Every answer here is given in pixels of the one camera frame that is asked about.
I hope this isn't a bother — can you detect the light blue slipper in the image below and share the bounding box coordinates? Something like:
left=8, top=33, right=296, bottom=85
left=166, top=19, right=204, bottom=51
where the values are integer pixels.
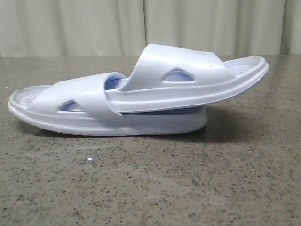
left=8, top=73, right=207, bottom=136
left=105, top=44, right=269, bottom=113

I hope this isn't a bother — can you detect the pale green curtain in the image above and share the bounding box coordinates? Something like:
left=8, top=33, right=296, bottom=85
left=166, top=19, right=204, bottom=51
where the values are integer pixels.
left=0, top=0, right=301, bottom=57

